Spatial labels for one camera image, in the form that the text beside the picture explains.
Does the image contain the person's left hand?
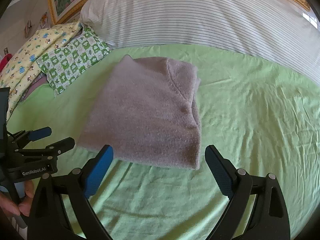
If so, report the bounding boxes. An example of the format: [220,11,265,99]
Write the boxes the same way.
[0,180,35,217]

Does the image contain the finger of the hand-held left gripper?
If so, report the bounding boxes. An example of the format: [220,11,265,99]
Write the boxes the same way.
[14,127,53,151]
[17,137,76,160]

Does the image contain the green checkered pillow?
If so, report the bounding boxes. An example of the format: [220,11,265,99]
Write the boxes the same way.
[37,27,112,98]

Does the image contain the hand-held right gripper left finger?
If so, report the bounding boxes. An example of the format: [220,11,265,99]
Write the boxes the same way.
[27,144,114,240]

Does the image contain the light green bed sheet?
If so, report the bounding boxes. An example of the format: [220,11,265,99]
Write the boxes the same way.
[7,44,320,240]

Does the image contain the white striped duvet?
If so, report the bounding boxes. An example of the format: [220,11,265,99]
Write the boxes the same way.
[80,0,320,85]

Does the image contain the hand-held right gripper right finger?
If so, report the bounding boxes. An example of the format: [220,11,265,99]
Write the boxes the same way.
[204,144,291,240]

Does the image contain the mauve fleece sweater brown cuffs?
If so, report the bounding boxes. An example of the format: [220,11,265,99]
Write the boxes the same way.
[76,54,202,171]

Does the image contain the pink striped cloth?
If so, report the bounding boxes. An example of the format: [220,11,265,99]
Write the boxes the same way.
[24,76,49,100]

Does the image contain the bright window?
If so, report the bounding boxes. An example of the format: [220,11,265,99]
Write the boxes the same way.
[302,12,320,29]

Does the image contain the red cloth item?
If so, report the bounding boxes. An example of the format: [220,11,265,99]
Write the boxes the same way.
[0,53,13,68]

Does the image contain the yellow cartoon print pillow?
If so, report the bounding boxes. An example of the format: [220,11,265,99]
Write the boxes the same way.
[0,22,83,120]

